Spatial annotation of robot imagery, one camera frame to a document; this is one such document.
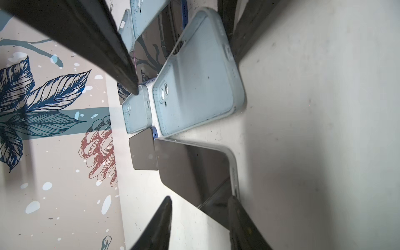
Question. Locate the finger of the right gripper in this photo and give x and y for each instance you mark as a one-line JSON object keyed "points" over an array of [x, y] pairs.
{"points": [[254, 14], [86, 28]]}

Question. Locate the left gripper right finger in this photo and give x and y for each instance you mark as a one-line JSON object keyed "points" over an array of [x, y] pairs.
{"points": [[244, 235]]}

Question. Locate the grey-blue phone case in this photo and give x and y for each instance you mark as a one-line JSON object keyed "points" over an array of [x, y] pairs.
{"points": [[143, 12], [201, 82]]}

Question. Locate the black phone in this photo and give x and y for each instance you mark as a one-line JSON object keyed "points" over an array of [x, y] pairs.
{"points": [[142, 151], [154, 46], [205, 175]]}

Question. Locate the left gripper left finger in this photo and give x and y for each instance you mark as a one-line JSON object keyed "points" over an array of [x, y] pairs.
{"points": [[156, 235]]}

